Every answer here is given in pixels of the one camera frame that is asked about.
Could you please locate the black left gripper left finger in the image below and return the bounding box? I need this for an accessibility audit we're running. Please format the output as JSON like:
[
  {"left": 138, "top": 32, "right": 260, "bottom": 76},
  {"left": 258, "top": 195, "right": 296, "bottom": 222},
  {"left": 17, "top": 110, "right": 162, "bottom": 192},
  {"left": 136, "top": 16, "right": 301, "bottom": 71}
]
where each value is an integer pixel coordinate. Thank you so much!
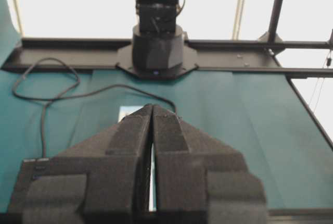
[{"left": 7, "top": 104, "right": 153, "bottom": 223}]

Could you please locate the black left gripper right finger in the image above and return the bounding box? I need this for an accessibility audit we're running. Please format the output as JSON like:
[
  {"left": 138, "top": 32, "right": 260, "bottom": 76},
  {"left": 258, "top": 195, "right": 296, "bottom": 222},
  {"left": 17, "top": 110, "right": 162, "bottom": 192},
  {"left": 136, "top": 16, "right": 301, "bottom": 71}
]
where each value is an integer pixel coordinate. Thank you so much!
[{"left": 152, "top": 105, "right": 268, "bottom": 223}]

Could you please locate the black USB cable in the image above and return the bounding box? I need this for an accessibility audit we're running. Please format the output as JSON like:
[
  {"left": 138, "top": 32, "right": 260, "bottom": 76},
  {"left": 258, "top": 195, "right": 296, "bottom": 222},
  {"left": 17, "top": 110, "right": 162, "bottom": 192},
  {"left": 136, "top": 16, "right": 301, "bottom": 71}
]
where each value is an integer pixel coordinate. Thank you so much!
[{"left": 12, "top": 57, "right": 178, "bottom": 160}]

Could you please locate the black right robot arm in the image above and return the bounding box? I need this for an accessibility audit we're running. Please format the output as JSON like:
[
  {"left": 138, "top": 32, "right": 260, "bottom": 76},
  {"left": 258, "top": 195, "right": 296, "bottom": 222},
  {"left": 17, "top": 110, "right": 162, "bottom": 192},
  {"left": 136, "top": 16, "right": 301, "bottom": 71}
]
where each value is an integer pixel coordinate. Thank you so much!
[{"left": 116, "top": 0, "right": 198, "bottom": 80}]

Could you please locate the black USB hub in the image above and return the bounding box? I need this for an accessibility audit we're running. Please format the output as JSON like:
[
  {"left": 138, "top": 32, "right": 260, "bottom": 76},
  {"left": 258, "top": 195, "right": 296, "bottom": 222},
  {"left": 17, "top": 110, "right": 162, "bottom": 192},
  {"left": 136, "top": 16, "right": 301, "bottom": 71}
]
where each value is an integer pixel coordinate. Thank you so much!
[{"left": 21, "top": 158, "right": 51, "bottom": 181}]

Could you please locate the silver aluminium rail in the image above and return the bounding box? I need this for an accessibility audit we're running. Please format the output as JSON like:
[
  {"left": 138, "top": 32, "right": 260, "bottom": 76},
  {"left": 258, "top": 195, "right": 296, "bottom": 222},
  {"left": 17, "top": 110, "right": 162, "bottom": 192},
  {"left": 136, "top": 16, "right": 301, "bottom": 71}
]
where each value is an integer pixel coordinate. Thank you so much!
[{"left": 118, "top": 105, "right": 157, "bottom": 212}]

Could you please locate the black metal frame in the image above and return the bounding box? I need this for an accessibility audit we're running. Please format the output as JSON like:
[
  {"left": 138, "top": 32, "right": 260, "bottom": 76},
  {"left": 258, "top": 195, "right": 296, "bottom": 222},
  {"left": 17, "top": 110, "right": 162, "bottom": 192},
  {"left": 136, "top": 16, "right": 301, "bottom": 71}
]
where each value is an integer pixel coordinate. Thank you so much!
[{"left": 1, "top": 0, "right": 333, "bottom": 149}]

